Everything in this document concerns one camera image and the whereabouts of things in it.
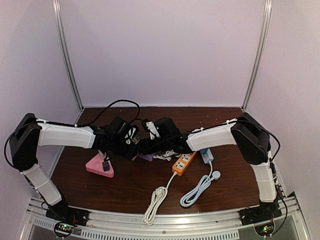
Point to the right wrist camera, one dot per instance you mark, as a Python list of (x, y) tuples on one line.
[(161, 128)]

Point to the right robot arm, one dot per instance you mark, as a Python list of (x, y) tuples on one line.
[(252, 140)]

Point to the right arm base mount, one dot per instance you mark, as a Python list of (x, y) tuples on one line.
[(265, 211)]

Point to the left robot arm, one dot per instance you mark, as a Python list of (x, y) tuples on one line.
[(33, 132)]

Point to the right aluminium post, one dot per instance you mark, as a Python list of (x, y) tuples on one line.
[(264, 31)]

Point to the light blue power strip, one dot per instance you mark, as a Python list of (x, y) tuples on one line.
[(208, 157)]

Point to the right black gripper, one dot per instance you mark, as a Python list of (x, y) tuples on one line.
[(146, 145)]

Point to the aluminium front rail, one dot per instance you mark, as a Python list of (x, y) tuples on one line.
[(216, 225)]

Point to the pink triangular socket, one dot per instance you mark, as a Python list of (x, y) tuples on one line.
[(95, 166)]

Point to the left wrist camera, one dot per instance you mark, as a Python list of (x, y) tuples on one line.
[(123, 131)]

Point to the white charger plug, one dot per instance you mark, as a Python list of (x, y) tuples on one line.
[(102, 154)]

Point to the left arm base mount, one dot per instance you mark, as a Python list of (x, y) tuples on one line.
[(64, 213)]

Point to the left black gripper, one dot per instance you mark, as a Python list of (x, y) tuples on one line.
[(129, 155)]

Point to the purple power strip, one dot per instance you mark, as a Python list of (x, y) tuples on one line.
[(148, 157)]

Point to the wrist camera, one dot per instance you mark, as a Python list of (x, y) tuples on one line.
[(161, 128), (123, 131)]

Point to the blue square plug adapter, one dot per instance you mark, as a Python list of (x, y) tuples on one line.
[(204, 151)]

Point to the dark green cube adapter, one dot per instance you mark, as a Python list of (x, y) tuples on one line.
[(136, 139)]

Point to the orange power strip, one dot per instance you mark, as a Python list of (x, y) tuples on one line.
[(183, 162)]

